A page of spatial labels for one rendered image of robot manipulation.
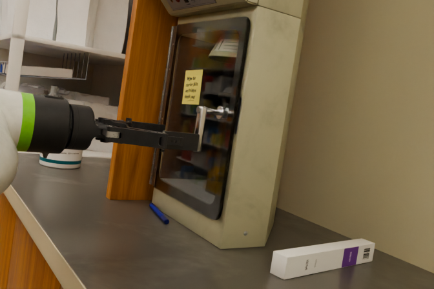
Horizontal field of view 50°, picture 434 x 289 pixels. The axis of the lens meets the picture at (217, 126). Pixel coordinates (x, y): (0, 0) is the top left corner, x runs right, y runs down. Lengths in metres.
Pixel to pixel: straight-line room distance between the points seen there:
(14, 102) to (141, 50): 0.50
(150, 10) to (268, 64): 0.40
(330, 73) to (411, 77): 0.25
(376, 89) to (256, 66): 0.42
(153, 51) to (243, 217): 0.49
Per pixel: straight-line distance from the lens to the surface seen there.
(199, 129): 0.89
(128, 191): 1.21
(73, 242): 0.87
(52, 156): 1.54
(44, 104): 0.76
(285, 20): 0.94
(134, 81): 1.17
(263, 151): 0.93
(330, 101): 1.31
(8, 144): 0.63
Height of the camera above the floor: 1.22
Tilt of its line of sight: 3 degrees down
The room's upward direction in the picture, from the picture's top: 9 degrees clockwise
